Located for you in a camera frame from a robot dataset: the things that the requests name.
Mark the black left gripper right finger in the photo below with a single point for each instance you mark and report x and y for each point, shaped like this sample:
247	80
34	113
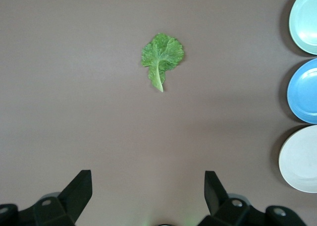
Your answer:
218	203

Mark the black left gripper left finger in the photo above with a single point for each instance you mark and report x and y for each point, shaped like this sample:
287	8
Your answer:
71	201

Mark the green lettuce leaf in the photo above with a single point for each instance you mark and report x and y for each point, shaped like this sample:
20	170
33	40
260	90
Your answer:
161	52

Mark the beige round plate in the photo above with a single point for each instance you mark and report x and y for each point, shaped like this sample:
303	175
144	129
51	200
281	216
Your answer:
302	161

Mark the brown table cover mat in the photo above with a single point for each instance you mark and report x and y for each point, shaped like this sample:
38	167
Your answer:
74	62

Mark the blue round plate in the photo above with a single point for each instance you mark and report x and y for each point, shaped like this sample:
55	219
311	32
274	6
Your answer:
307	92

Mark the pale green round plate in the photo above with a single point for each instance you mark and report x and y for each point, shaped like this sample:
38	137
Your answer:
307	20

